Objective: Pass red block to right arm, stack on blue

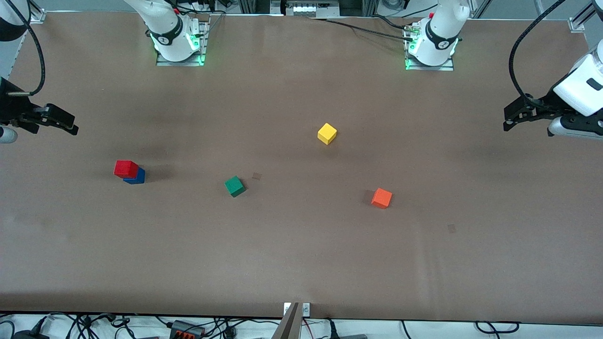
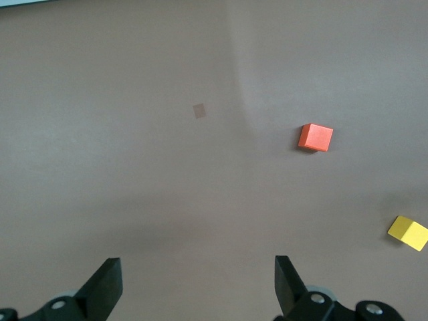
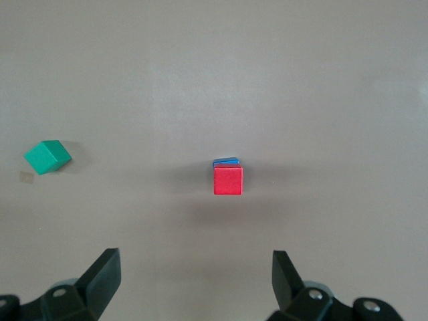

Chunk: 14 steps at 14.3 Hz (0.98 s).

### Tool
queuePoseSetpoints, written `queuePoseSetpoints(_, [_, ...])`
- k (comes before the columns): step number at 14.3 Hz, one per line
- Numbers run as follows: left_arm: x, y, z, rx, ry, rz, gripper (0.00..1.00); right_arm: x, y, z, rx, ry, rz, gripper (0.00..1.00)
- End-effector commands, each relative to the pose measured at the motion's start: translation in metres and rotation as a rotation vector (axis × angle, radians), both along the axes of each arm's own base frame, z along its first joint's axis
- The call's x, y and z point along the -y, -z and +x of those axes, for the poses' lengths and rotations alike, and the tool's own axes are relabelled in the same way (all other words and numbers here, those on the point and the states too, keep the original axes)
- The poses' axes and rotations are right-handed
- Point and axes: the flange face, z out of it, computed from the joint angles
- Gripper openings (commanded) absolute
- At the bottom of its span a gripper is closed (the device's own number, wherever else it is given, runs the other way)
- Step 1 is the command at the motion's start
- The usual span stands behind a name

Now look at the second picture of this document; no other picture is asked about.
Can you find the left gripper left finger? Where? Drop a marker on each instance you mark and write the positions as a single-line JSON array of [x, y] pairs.
[[100, 294]]

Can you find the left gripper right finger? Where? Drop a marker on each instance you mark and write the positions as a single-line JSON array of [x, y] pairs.
[[291, 294]]

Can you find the yellow cube block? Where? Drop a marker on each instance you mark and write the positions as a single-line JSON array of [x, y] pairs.
[[409, 234]]

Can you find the orange cube block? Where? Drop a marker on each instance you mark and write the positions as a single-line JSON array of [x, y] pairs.
[[316, 137]]

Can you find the small brown tape patch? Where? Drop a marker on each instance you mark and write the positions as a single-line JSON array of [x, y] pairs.
[[199, 111]]

